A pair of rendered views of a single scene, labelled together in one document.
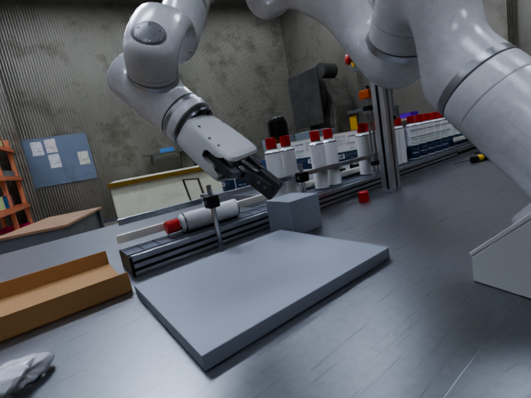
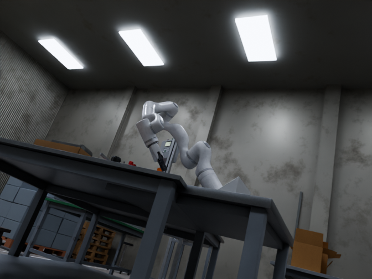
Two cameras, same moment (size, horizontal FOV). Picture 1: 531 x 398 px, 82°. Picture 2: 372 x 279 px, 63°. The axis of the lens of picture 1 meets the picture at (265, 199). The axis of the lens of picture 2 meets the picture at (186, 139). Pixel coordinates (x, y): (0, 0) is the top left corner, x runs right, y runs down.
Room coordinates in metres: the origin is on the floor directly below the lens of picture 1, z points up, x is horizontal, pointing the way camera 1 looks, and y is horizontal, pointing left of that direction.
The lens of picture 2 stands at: (-1.00, 1.00, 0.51)
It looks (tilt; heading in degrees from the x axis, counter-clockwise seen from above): 22 degrees up; 323
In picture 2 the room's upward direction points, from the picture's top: 17 degrees clockwise
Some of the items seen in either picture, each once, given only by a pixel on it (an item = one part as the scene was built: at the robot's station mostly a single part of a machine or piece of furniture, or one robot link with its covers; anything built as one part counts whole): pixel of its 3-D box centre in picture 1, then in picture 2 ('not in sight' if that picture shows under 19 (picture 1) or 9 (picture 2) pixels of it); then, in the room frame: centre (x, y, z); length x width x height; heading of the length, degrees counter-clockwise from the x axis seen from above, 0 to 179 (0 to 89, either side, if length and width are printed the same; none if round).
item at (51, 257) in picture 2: not in sight; (99, 248); (3.18, -1.23, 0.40); 1.90 x 0.75 x 0.80; 113
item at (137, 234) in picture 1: (285, 190); not in sight; (1.03, -0.07, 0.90); 1.07 x 0.01 x 0.02; 125
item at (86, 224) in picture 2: not in sight; (84, 241); (5.64, -2.13, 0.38); 1.07 x 0.73 x 0.76; 115
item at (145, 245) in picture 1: (349, 185); not in sight; (1.16, -0.33, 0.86); 1.65 x 0.08 x 0.04; 125
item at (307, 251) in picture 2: not in sight; (308, 252); (0.65, -2.17, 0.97); 0.51 x 0.42 x 0.37; 29
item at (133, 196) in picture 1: (167, 194); not in sight; (6.57, 2.05, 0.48); 2.54 x 2.06 x 0.95; 23
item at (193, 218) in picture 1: (202, 216); not in sight; (0.81, 0.17, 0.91); 0.20 x 0.05 x 0.05; 125
